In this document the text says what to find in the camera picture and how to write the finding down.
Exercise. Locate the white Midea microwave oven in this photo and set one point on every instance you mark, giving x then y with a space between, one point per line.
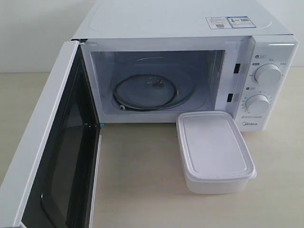
224 60

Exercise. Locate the white plastic lidded container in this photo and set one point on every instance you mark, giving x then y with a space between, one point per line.
214 155

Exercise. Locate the lower white timer knob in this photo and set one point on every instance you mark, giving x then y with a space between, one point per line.
257 104

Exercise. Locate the white microwave door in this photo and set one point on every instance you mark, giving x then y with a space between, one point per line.
51 180

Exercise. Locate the blue white label sticker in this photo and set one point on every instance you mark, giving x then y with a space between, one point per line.
232 22

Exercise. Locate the glass turntable with ring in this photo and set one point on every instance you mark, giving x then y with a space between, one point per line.
153 83

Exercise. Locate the upper white power knob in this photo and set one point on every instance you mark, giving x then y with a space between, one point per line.
267 75

